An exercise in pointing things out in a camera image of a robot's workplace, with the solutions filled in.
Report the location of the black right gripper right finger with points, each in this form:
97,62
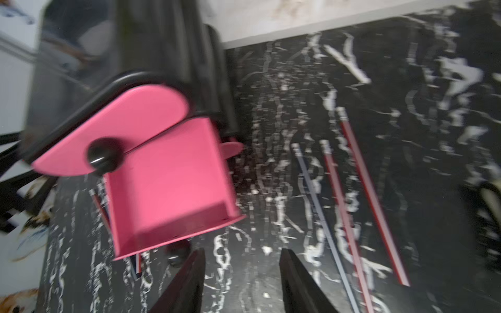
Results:
300,292

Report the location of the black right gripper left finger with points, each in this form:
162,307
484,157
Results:
184,293

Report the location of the black drawer cabinet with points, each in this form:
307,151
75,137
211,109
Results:
90,52

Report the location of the pink top drawer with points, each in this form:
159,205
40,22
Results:
134,117

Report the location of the red pencil near drawer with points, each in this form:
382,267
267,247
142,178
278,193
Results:
99,204

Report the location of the red pencil right group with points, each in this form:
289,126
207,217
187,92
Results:
345,217

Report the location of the dark blue pencil right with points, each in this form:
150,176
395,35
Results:
334,251

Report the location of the white wooden stand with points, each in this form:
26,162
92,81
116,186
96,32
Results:
243,23

